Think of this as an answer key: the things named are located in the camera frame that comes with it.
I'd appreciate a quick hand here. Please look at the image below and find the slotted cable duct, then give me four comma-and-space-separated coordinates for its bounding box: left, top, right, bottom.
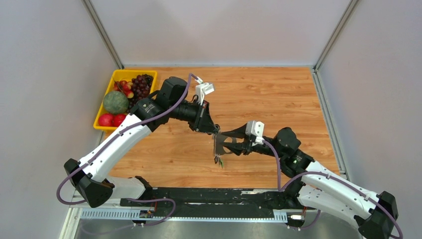
80, 209, 288, 223

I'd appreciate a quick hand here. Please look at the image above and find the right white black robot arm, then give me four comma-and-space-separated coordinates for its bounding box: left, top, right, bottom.
221, 120, 403, 239

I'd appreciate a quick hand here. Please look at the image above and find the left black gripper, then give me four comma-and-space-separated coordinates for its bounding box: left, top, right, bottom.
169, 98, 218, 134

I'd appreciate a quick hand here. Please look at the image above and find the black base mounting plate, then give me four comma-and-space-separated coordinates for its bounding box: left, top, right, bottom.
120, 187, 303, 218

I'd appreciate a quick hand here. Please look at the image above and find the green melon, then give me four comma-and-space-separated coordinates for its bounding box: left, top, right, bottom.
103, 91, 129, 115

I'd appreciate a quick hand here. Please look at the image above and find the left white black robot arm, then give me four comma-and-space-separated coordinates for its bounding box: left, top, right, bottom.
64, 74, 219, 208

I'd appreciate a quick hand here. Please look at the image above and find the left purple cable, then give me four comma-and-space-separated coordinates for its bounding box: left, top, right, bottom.
56, 73, 205, 228

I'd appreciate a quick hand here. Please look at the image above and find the aluminium frame rail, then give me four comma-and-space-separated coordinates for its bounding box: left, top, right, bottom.
59, 186, 380, 239

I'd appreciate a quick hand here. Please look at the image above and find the right red apple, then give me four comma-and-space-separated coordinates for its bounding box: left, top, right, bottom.
113, 114, 126, 127

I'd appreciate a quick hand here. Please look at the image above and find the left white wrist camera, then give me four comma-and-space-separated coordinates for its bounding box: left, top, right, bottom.
195, 82, 215, 105

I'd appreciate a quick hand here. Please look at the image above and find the silver carabiner keyring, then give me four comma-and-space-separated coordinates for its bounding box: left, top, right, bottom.
212, 134, 237, 156

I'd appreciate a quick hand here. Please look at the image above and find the yellow plastic fruit tray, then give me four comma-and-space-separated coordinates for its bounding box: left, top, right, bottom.
93, 70, 158, 132

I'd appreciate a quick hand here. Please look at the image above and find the left red apple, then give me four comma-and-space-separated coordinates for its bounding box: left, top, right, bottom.
98, 113, 114, 127

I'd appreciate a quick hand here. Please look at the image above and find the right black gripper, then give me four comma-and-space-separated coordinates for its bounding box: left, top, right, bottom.
218, 123, 284, 159

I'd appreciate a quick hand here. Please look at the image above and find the dark purple grape bunch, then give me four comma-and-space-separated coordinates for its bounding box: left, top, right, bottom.
126, 74, 153, 113

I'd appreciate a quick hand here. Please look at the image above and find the red apple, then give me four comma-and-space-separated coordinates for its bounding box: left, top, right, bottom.
113, 114, 126, 127
98, 113, 114, 127

